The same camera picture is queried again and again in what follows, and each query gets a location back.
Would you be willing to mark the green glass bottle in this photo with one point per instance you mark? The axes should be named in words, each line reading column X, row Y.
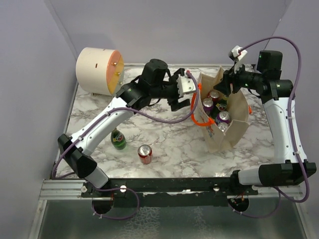
column 117, row 139
column 219, row 105

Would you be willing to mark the beige canvas tote bag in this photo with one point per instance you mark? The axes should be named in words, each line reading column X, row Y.
column 216, row 139

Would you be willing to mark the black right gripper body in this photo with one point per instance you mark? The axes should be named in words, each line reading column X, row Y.
column 240, row 79

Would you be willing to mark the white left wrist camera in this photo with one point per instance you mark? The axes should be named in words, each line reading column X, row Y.
column 185, row 86

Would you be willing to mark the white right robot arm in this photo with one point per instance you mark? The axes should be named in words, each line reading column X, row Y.
column 291, row 166

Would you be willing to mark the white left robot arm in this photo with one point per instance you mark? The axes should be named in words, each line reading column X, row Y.
column 155, row 82

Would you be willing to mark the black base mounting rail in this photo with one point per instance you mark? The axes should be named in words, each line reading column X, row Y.
column 135, row 186

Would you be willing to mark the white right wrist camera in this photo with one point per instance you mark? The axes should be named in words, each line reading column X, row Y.
column 237, row 55

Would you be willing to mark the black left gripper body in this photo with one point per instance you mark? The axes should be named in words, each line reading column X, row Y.
column 170, row 89

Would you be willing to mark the aluminium frame rail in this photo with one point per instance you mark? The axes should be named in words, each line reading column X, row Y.
column 74, row 189

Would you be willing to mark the red soda can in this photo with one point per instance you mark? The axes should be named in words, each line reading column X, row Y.
column 214, row 95
column 145, row 154

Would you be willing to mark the red soda can front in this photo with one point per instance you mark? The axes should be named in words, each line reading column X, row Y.
column 145, row 154

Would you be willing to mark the purple soda can front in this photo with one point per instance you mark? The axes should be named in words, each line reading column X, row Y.
column 223, row 126

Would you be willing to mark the purple soda can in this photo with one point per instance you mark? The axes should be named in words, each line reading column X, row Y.
column 223, row 116
column 207, row 105
column 223, row 126

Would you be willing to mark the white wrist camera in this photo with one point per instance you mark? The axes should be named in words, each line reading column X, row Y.
column 237, row 55
column 185, row 86

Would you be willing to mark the round cream drawer cabinet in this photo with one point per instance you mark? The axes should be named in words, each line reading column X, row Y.
column 100, row 71

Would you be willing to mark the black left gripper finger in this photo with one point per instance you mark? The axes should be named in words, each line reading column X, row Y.
column 178, row 73
column 175, row 105

